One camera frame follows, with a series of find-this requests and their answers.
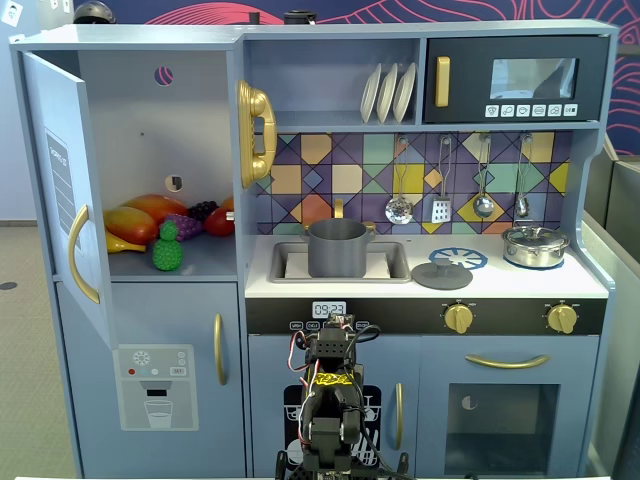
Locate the gray plastic pot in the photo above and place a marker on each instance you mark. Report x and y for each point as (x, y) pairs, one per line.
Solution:
(337, 255)

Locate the blue toy kitchen cabinet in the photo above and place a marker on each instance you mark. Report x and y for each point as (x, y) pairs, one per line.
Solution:
(592, 200)

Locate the orange toy fruit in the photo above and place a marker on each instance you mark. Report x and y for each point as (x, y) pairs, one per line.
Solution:
(228, 203)

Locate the white toy plate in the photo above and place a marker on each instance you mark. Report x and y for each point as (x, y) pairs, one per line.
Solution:
(387, 92)
(370, 95)
(405, 92)

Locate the gold toy telephone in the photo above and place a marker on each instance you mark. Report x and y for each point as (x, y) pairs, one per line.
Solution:
(256, 107)

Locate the gold stove knob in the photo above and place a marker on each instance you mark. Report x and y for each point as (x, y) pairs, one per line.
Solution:
(562, 318)
(459, 318)

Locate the shiny steel pot with lid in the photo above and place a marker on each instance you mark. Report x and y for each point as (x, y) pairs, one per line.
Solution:
(535, 247)

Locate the large orange red mango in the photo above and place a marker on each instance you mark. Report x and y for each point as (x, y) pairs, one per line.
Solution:
(160, 205)

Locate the black floor disc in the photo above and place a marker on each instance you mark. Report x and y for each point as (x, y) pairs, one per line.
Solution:
(7, 285)

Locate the dark toy grapes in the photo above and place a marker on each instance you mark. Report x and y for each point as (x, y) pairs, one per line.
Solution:
(202, 210)

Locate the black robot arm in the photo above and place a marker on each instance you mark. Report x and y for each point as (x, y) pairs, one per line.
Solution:
(330, 405)

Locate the black toy microwave door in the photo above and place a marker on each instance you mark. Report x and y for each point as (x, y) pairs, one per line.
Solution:
(470, 80)

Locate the black round device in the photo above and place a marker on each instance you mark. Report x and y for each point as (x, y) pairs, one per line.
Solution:
(300, 17)

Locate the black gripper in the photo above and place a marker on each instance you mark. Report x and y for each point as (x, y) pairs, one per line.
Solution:
(336, 331)

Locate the metal ladle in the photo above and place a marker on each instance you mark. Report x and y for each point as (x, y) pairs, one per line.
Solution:
(483, 206)

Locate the purple toy grapes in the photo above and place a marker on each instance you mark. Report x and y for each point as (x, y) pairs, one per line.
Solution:
(187, 227)

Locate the blue fridge door with dispenser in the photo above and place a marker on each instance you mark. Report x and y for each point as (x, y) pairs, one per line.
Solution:
(165, 320)

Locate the gold toy faucet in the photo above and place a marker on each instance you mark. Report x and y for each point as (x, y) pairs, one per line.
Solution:
(339, 209)

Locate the blue dishwasher door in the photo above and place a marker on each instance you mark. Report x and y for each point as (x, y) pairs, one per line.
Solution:
(270, 370)

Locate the metal skimmer spoon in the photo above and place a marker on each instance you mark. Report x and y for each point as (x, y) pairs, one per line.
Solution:
(399, 210)

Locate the gray toy sink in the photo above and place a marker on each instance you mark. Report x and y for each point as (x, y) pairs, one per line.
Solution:
(280, 260)

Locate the blue oven door with window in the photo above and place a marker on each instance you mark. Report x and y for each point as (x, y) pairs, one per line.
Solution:
(435, 400)

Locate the small yellow red mango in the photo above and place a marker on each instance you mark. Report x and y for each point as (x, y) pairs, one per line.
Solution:
(130, 225)

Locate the gray pot lid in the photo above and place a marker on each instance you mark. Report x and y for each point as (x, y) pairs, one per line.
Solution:
(440, 277)

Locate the metal slotted spatula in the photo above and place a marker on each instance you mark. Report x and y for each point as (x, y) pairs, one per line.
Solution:
(441, 211)

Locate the open fridge door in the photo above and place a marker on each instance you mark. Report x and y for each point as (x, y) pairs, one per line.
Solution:
(52, 125)

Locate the dark helmet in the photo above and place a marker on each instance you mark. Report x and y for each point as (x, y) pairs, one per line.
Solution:
(95, 12)

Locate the yellow toy banana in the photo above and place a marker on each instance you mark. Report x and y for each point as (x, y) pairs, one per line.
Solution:
(122, 245)

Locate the small metal spoon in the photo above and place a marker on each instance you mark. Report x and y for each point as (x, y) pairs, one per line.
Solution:
(522, 206)

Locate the red toy apple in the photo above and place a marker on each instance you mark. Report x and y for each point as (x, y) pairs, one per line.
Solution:
(217, 222)

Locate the white wall socket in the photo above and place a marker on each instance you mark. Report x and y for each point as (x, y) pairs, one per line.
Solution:
(11, 14)

